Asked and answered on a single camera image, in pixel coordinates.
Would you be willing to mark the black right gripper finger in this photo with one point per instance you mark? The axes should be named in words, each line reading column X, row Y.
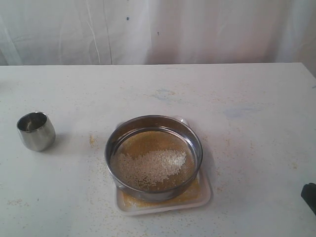
column 308, row 194

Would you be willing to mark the round steel mesh sieve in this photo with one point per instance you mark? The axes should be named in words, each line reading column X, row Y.
column 151, row 123

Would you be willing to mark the yellow and white grain mix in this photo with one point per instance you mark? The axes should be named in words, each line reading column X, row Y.
column 154, row 166

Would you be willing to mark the stainless steel cup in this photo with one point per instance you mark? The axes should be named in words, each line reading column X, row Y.
column 36, row 131

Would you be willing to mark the white square plastic tray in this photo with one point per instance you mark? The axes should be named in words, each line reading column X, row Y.
column 197, row 194

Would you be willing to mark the white curtain backdrop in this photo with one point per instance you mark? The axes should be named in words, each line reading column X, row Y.
column 115, row 32

